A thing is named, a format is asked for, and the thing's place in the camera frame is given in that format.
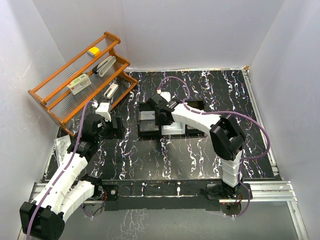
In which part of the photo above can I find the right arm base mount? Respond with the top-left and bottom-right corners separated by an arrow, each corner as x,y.
201,182 -> 253,221

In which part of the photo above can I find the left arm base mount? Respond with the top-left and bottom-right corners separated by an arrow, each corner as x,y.
82,180 -> 120,218

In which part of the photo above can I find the orange wooden shelf rack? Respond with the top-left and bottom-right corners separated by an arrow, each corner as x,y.
28,32 -> 138,136

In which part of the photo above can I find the white middle tray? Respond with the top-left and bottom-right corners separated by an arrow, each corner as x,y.
161,122 -> 186,136

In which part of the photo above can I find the white printed paper sheet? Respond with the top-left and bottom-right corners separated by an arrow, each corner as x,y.
53,135 -> 71,167

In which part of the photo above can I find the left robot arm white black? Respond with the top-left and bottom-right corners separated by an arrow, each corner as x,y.
19,113 -> 125,240

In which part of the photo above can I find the right black tray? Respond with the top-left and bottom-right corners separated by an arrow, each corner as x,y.
185,99 -> 208,137

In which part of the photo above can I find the small white stapler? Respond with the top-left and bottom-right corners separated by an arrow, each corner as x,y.
103,83 -> 119,100

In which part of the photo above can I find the aluminium frame rail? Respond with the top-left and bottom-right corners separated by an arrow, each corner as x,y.
28,179 -> 308,240

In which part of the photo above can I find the black tray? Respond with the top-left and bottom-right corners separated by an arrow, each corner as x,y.
185,99 -> 208,137
137,102 -> 161,138

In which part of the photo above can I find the white green card box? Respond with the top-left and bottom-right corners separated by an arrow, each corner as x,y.
67,73 -> 91,95

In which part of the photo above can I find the yellow white small box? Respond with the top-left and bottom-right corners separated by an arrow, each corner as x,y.
86,46 -> 100,58

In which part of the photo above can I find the left black tray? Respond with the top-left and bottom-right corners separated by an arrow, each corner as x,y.
137,102 -> 161,138

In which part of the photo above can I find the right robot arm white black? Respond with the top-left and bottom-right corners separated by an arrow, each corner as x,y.
146,93 -> 245,199

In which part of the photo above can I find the white black stapler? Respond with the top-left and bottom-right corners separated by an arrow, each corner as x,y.
92,55 -> 116,77

